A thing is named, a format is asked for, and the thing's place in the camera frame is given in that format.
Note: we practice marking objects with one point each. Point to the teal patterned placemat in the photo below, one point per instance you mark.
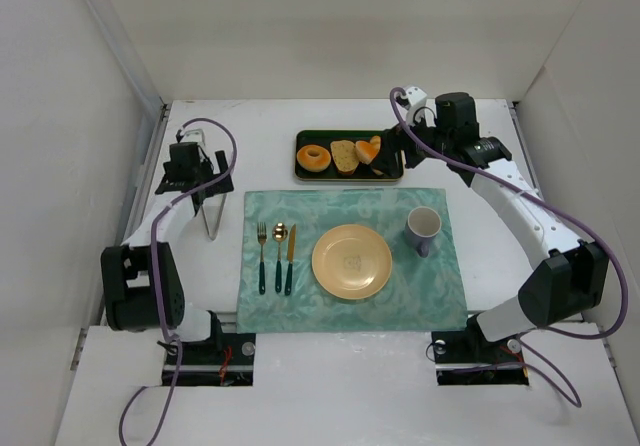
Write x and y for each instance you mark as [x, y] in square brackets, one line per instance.
[422, 294]

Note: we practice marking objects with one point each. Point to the gold knife green handle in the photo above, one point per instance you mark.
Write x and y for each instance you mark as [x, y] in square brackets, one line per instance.
[290, 259]

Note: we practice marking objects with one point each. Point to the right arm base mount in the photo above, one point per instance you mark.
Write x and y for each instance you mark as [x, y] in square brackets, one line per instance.
[462, 358]

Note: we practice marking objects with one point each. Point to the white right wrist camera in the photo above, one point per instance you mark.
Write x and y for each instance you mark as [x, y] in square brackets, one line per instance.
[414, 101]

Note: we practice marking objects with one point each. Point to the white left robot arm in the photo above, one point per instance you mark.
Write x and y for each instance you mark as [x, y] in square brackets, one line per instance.
[141, 282]

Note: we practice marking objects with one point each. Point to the orange bagel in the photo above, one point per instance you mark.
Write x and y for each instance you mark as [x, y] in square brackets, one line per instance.
[313, 158]

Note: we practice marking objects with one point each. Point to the gold spoon green handle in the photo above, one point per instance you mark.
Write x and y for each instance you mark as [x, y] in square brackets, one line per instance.
[279, 234]

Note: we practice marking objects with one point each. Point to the striped long bread roll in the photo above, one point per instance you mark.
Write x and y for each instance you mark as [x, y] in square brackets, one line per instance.
[375, 141]

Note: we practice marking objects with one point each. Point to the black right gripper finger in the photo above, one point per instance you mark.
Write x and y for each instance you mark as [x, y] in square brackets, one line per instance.
[387, 163]
[391, 139]

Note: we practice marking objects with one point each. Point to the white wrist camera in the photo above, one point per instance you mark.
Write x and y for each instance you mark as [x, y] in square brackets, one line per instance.
[414, 101]
[191, 136]

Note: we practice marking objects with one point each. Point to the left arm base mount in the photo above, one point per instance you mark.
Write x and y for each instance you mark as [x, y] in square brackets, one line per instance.
[226, 363]

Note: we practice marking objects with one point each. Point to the round orange bun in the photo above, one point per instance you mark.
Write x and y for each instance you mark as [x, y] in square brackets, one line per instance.
[365, 152]

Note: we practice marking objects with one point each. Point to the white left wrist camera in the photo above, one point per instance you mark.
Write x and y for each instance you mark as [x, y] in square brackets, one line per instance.
[191, 136]

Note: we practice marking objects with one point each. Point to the yellow round plate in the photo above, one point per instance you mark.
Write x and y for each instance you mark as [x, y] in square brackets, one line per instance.
[352, 262]

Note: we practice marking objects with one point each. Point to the purple mug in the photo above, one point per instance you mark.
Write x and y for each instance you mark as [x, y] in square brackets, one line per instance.
[422, 226]

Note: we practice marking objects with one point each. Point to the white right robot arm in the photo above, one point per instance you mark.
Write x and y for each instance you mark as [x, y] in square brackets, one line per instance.
[568, 274]

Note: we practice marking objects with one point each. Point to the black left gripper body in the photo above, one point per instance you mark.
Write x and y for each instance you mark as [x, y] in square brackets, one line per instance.
[195, 184]

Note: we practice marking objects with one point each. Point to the gold fork green handle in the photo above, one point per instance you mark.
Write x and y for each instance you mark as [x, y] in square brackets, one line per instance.
[262, 238]

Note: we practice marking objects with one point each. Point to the dark green serving tray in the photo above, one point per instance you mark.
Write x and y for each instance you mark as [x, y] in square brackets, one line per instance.
[324, 138]

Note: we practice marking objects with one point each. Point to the seeded bread slice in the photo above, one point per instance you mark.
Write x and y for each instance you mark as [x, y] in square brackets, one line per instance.
[344, 156]

